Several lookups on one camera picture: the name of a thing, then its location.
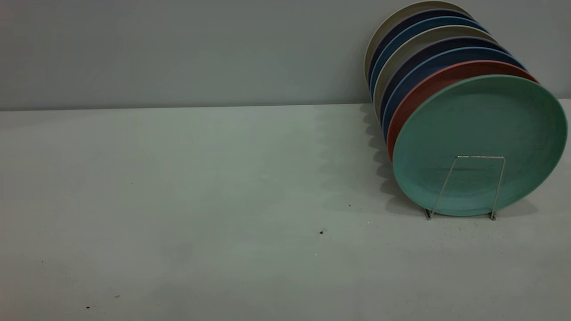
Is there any green plate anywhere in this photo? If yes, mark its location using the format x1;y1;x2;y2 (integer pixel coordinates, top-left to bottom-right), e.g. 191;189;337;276
392;74;568;218

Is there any red plate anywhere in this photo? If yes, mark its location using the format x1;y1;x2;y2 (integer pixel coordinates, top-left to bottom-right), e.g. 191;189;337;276
386;60;540;163

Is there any blue plate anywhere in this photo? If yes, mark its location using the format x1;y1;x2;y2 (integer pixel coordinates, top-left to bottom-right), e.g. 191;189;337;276
369;16;489;96
381;47;527;139

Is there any dark purple plate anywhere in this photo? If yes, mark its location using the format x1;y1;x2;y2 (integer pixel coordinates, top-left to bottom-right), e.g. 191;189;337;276
378;37;511;121

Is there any beige plate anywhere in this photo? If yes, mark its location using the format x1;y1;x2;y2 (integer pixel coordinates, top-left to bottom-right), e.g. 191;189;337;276
364;1;469;81
373;25;498;112

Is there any navy plate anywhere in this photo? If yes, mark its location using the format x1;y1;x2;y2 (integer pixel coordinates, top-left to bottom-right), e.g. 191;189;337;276
367;9;476;83

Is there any silver wire plate rack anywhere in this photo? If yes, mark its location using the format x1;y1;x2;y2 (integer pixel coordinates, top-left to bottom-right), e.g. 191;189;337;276
424;156;507;221

